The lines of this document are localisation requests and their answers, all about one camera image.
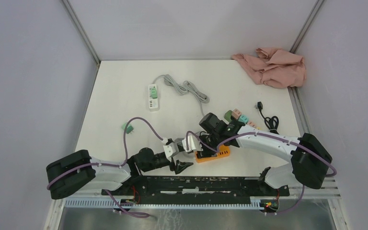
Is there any teal plug on green strip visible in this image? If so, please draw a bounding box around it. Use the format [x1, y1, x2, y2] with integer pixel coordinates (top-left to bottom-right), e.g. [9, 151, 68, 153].
[238, 115, 249, 124]

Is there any black power cable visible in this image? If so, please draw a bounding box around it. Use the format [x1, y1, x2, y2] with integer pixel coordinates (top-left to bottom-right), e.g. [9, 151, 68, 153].
[256, 101, 280, 134]

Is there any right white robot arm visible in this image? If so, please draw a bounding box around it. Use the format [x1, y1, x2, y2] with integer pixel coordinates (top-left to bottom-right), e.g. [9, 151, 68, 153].
[199, 113, 336, 196]

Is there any small white power strip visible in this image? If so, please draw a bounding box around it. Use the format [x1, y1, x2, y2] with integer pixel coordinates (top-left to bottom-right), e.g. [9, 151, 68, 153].
[148, 84, 160, 112]

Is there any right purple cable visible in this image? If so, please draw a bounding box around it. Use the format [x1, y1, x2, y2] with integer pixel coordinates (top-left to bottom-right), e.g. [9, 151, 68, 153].
[185, 130, 338, 217]

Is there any grey cable of white strip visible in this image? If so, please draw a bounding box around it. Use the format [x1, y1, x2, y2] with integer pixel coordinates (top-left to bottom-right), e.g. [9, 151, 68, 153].
[153, 74, 211, 116]

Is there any green plug from orange strip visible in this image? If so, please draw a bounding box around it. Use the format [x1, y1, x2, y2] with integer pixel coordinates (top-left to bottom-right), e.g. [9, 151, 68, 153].
[121, 123, 134, 134]

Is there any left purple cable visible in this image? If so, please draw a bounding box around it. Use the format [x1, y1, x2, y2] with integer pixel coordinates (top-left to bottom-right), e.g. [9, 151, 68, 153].
[46, 116, 166, 219]

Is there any pink crumpled cloth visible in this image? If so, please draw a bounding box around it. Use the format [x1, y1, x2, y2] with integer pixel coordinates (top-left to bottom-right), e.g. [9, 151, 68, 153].
[231, 47, 307, 89]

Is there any green plug on white strip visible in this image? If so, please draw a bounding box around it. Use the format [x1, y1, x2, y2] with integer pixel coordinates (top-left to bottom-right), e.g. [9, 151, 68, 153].
[149, 87, 158, 99]

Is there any pink plug on green strip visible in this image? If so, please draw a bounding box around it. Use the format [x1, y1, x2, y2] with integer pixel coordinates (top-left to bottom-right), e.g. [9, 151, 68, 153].
[231, 109, 242, 120]

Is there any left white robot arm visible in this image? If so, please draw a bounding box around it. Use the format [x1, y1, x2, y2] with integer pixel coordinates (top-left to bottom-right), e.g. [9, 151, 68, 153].
[46, 147, 193, 200]

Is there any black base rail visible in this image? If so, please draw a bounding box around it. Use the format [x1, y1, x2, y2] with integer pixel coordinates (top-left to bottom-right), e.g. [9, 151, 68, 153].
[110, 175, 290, 205]

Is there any beige plug on green strip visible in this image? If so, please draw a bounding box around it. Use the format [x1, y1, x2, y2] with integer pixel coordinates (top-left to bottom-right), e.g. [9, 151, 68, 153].
[247, 121, 256, 127]

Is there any purple cable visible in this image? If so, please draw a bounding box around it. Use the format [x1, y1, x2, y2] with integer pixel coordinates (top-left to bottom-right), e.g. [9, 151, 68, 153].
[46, 116, 166, 219]
[185, 130, 338, 217]

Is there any orange power strip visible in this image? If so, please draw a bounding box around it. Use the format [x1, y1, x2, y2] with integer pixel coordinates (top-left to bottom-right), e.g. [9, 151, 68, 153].
[195, 145, 230, 163]

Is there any dark green power strip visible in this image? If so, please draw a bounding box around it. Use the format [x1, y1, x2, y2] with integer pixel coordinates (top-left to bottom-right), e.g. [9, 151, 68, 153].
[224, 110, 233, 122]

